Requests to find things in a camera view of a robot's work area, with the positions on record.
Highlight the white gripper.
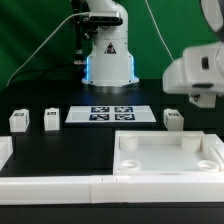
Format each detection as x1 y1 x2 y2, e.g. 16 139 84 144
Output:
163 42 224 108

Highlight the white square tabletop part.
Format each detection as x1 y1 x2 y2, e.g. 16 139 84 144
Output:
113 131 224 176

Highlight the white fiducial marker plate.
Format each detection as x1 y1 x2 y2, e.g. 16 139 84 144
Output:
66 105 156 123

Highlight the white U-shaped obstacle fence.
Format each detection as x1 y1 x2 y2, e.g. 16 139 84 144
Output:
0 133 224 205

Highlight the grey cable right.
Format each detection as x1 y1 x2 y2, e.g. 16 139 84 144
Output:
143 0 176 63

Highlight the grey cable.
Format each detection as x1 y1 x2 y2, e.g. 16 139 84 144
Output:
143 0 176 63
6 11 91 87

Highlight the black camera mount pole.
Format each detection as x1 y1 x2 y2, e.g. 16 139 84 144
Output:
70 0 97 66

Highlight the grey cable left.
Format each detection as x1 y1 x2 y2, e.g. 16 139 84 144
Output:
6 11 91 87

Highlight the black cable on table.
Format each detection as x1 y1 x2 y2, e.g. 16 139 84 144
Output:
13 64 88 81

